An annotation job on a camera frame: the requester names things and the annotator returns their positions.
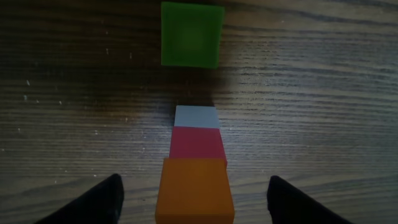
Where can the white cube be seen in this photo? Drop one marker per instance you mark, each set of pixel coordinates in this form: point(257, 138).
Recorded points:
point(196, 116)

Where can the green cube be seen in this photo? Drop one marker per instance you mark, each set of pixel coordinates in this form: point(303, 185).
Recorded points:
point(191, 35)

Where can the red cube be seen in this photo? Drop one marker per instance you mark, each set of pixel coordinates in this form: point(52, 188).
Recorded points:
point(196, 143)

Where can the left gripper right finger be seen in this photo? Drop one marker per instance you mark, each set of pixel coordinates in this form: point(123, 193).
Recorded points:
point(289, 205)

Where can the orange cube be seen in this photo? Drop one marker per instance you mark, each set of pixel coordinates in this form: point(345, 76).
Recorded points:
point(194, 189)

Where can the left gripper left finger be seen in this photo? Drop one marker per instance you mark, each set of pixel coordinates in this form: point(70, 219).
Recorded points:
point(99, 202)

